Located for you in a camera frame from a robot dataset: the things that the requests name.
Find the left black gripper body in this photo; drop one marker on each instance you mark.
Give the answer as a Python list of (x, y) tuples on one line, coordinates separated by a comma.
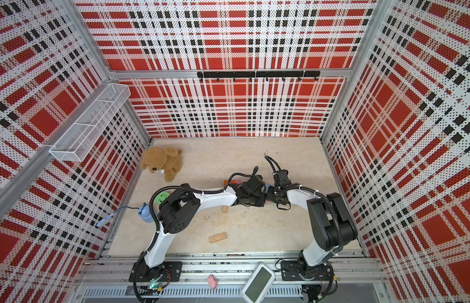
[(257, 199)]

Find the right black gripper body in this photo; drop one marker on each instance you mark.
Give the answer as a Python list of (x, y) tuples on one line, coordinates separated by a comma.
[(272, 196)]

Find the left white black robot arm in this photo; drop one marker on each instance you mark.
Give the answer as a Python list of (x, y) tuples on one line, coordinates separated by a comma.
[(173, 208)]

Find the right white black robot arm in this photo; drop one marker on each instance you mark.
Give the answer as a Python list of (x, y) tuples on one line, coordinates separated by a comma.
[(331, 224)]

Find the brown teddy bear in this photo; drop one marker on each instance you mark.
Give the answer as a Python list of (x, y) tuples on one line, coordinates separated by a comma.
[(167, 161)]

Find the white tablet device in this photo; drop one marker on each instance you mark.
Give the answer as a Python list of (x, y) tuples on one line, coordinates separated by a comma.
[(259, 284)]

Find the green round toy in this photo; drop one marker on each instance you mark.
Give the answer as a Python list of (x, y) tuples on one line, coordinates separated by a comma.
[(161, 197)]

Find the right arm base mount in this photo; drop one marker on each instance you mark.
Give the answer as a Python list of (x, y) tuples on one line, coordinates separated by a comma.
[(321, 280)]

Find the pink block on rail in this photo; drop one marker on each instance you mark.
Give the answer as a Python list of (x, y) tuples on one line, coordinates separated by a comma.
[(212, 282)]

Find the blue toy with cord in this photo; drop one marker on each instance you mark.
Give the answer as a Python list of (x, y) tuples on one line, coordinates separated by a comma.
[(143, 213)]

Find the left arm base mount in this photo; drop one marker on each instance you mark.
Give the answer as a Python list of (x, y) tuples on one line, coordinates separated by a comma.
[(148, 282)]

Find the black hook rail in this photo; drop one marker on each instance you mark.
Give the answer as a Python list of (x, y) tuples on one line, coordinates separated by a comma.
[(258, 74)]

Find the white wire mesh basket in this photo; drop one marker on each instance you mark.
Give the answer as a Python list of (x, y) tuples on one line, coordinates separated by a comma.
[(76, 143)]

